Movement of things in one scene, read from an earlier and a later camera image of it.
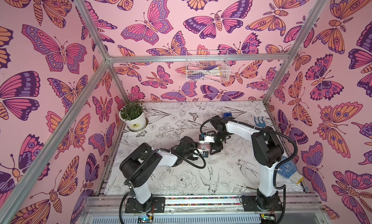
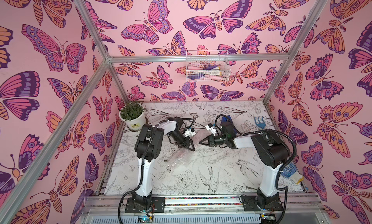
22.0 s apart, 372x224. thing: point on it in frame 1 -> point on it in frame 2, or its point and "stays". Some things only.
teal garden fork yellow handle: x=260 y=124 stays
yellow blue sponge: x=288 y=169 stays
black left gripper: x=193 y=145 -> x=185 y=145
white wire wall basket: x=209 y=65 stays
